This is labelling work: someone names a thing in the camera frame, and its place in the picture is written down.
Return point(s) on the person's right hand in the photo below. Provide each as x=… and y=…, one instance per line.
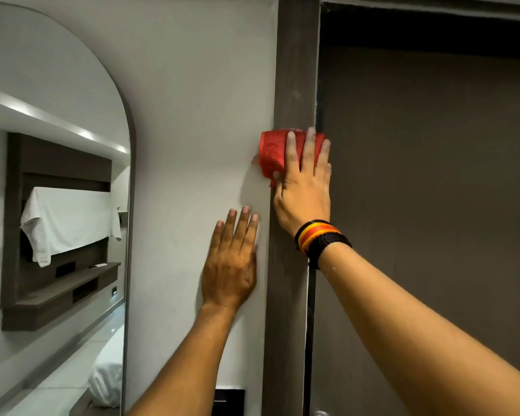
x=302, y=199

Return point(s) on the person's left hand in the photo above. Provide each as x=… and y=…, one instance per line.
x=229, y=272

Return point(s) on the person's right thumb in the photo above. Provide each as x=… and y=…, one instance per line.
x=278, y=181

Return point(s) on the person's left middle finger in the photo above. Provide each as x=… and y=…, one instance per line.
x=241, y=227

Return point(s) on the person's left little finger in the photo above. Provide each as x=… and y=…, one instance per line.
x=216, y=238

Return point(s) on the person's right middle finger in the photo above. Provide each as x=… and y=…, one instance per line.
x=308, y=150

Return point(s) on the person's right little finger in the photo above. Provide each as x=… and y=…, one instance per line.
x=328, y=177

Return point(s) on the red cleaning cloth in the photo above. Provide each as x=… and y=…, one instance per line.
x=281, y=152

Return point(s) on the person's left forearm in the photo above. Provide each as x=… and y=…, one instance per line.
x=190, y=363

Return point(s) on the person's right forearm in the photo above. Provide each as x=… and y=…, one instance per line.
x=416, y=337

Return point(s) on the black yellow orange wristbands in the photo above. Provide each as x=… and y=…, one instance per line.
x=320, y=239

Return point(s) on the dark brown door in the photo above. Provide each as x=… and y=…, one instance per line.
x=424, y=203

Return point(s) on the dark wooden door frame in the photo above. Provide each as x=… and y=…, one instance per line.
x=290, y=212

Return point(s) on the arched wall mirror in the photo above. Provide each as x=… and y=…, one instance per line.
x=56, y=212

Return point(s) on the black wall socket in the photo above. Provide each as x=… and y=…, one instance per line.
x=229, y=402

